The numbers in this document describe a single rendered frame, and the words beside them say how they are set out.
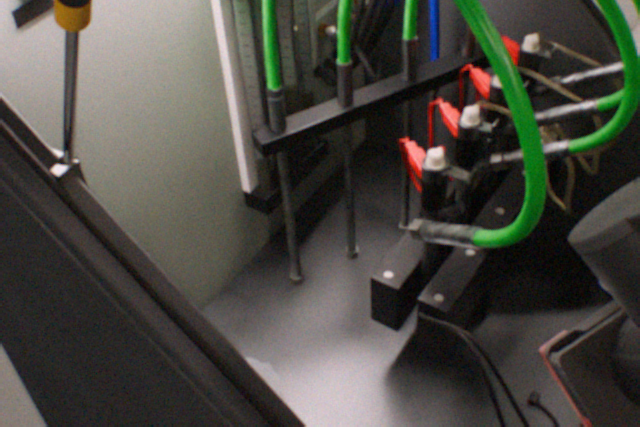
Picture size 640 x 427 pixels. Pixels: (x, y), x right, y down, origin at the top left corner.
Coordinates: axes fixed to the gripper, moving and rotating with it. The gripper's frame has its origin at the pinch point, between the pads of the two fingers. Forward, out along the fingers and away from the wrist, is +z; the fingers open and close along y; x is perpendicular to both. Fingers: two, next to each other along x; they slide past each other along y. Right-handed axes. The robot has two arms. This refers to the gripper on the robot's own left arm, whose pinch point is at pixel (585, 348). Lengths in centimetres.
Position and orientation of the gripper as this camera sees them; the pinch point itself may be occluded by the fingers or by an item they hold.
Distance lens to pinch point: 56.5
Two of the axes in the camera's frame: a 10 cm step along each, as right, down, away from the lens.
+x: 5.2, 8.5, -0.4
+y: -8.4, 5.1, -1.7
